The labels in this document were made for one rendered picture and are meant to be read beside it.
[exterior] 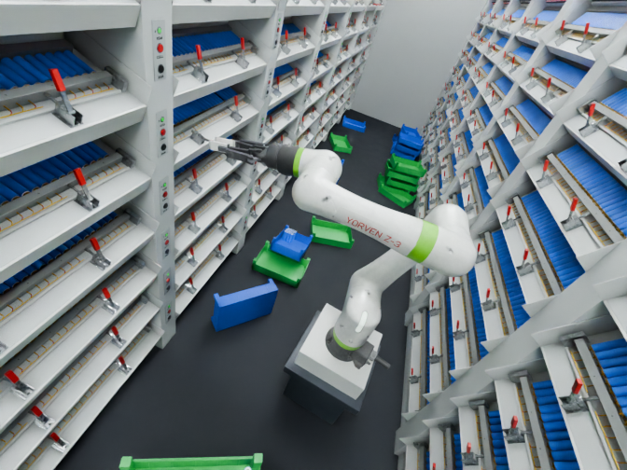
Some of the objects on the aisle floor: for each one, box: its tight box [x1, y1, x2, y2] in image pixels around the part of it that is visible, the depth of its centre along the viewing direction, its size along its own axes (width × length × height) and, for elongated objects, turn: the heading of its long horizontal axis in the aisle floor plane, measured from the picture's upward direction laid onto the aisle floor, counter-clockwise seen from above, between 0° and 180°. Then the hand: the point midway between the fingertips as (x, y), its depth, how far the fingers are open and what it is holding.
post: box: [63, 0, 175, 349], centre depth 92 cm, size 20×9×175 cm, turn 56°
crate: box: [252, 241, 311, 288], centre depth 195 cm, size 30×20×8 cm
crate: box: [211, 279, 278, 332], centre depth 159 cm, size 8×30×20 cm, turn 105°
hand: (222, 145), depth 104 cm, fingers open, 3 cm apart
